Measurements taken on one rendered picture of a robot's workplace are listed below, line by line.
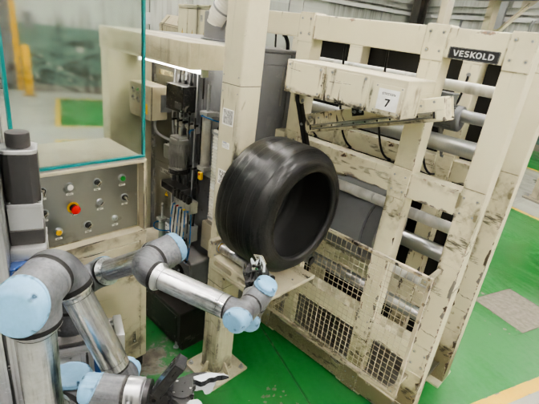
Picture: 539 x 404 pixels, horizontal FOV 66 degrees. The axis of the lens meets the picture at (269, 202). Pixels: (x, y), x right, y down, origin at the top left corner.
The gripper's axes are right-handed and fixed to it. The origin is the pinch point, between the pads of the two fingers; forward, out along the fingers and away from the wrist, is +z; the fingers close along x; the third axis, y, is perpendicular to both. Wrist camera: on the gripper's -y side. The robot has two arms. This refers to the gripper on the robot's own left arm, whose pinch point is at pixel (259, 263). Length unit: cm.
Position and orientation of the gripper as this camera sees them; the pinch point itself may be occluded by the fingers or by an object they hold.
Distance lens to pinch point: 167.6
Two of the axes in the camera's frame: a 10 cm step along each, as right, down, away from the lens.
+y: -2.3, -8.5, -4.7
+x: -9.7, 1.7, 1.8
